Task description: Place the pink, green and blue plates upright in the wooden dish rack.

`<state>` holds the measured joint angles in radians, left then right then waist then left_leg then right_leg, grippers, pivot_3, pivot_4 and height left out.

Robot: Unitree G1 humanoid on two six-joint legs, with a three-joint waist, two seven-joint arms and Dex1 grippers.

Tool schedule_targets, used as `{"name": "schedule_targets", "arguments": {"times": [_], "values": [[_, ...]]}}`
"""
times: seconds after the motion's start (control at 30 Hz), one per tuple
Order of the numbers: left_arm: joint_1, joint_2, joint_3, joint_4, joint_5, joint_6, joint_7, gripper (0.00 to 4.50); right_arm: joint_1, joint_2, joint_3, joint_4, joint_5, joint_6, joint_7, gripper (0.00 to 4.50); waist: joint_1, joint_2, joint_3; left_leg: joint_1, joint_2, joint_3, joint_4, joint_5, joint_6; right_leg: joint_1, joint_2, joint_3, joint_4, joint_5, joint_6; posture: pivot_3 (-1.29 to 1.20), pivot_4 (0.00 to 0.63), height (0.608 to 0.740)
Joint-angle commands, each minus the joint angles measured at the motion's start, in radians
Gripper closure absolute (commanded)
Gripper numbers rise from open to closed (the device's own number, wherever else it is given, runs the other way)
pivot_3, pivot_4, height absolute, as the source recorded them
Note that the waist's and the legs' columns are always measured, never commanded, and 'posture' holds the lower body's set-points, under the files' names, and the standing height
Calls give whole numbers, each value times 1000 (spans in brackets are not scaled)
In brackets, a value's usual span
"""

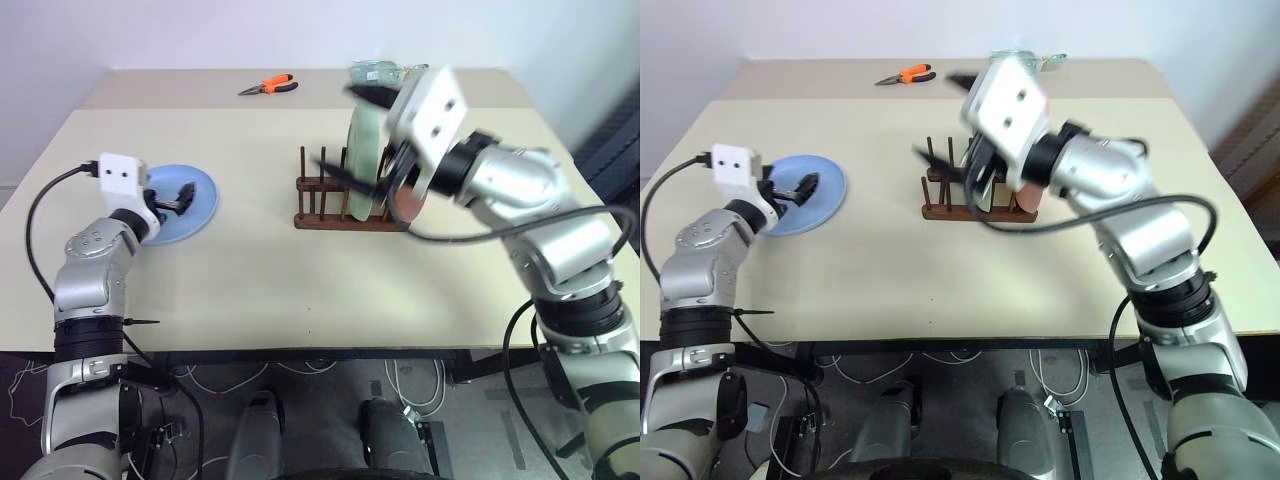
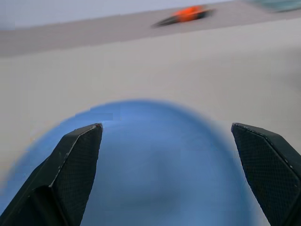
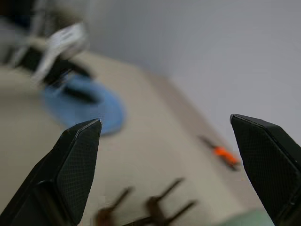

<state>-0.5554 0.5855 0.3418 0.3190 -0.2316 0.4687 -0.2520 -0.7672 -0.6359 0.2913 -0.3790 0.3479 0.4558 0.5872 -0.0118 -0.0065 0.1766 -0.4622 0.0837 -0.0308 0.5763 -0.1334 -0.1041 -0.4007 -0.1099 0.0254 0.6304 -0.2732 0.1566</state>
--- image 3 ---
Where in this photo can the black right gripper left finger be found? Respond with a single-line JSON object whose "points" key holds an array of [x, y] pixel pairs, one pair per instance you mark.
{"points": [[70, 169]]}

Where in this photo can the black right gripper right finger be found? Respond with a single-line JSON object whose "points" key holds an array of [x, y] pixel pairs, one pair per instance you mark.
{"points": [[265, 160]]}

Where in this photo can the orange and black tool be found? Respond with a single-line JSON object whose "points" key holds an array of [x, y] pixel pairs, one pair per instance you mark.
{"points": [[223, 154]]}

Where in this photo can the green plate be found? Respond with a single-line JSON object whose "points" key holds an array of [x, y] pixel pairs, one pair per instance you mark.
{"points": [[247, 219]]}

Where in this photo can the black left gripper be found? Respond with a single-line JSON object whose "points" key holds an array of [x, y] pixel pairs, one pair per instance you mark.
{"points": [[55, 73]]}

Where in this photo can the dark brown utensils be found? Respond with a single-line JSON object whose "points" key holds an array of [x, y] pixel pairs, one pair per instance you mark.
{"points": [[160, 204]]}

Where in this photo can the blue plate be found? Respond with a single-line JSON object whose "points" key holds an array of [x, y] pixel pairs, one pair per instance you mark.
{"points": [[108, 106]]}

